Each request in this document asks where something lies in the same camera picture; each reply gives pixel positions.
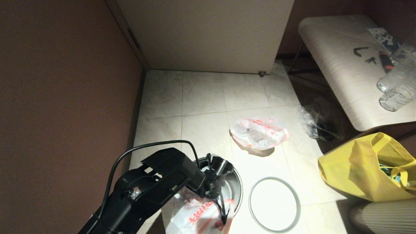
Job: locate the blue printed paper sheet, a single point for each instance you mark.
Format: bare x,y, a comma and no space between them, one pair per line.
385,37

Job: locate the white wood-grain table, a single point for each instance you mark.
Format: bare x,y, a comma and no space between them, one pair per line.
339,66

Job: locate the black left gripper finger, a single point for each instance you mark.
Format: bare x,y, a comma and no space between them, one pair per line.
223,211
218,208

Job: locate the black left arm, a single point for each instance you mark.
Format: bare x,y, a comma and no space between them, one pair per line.
149,185

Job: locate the red-printed plastic bag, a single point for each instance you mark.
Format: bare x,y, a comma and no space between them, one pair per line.
188,214

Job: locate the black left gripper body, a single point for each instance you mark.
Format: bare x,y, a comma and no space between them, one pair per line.
216,175

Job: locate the beige ribbed cylinder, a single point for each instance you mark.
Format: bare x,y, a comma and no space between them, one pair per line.
383,217

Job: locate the clear crushed plastic bottle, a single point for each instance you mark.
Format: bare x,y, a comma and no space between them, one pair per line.
242,128

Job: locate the red-printed bag holding bottles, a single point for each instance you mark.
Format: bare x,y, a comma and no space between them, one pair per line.
274,131

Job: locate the crumpled clear plastic wrap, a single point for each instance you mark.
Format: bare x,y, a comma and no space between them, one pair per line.
310,124

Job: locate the teal printed packet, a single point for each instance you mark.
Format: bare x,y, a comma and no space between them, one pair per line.
397,176

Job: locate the red and black tool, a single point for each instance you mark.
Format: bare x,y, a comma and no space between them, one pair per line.
386,62

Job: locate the white cabinet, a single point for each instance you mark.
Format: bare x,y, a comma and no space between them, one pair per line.
208,32

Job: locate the clear plastic water bottle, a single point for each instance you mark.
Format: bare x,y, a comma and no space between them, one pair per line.
396,98
398,73

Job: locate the yellow fabric tote bag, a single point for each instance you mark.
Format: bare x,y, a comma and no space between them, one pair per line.
351,169

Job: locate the black trash bin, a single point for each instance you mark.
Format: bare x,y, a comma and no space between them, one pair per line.
235,188

